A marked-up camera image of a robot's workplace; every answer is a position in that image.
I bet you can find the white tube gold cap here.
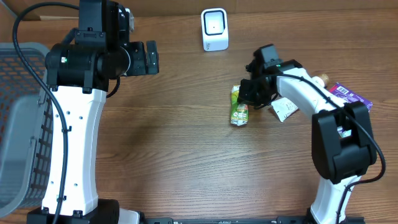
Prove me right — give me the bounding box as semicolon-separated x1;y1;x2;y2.
271;73;330;122

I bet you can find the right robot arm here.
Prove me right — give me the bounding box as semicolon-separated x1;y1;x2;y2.
238;44;386;223

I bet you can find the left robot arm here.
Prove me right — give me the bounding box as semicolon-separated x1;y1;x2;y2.
27;0;159;224

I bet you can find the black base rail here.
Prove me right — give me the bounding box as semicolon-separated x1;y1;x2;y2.
144;216;312;224

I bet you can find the green drink carton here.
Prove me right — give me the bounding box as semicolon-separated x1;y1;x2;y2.
230;85;249;126

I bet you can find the teal snack packet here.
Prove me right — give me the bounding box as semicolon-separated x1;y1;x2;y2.
337;126;352;138

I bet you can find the red purple snack pack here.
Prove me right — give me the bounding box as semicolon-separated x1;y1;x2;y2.
329;83;373;111

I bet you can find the white barcode scanner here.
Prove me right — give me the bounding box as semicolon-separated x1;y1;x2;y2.
201;8;229;52

